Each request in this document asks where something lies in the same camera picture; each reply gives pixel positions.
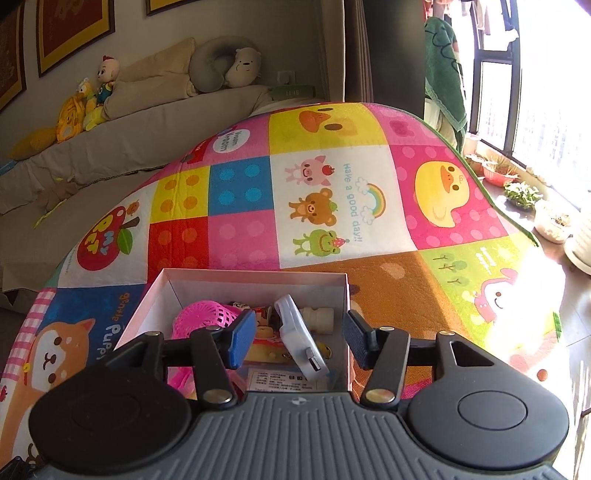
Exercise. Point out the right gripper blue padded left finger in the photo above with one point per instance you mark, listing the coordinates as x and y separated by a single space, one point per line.
210 352

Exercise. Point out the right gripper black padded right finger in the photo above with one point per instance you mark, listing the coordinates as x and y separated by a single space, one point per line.
387 352

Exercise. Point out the pink mesh ball toy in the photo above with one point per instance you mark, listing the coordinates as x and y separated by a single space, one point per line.
195 316

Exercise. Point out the blue wet wipes packet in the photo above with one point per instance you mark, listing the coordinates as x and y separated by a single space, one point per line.
281 381

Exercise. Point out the white toy bottle red cap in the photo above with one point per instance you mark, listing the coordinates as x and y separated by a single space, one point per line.
320 320

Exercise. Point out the pink cardboard box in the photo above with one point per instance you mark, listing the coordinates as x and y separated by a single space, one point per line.
174 289

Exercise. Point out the colourful cartoon play mat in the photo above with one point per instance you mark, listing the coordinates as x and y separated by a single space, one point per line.
364 190

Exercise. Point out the red bowl on sill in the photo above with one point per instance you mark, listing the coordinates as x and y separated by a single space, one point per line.
496 178

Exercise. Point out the white ribbed flower pot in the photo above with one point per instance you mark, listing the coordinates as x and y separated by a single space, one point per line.
578 249

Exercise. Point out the beige sofa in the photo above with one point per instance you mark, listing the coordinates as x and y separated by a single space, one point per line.
50 200

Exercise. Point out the yellow tiger plush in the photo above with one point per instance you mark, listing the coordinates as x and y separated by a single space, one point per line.
70 118

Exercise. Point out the yellow banana plush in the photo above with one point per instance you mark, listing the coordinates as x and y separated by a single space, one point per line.
34 143

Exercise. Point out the green towel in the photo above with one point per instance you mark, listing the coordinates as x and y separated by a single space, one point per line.
444 84

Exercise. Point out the beige pillow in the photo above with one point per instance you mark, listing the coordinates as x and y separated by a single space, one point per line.
154 80

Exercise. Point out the grey neck pillow bear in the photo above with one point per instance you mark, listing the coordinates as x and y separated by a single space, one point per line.
224 62

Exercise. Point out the cartoon boy doll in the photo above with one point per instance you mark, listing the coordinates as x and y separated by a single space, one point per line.
106 76

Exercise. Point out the framed red picture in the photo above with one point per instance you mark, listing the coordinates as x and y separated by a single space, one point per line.
65 27

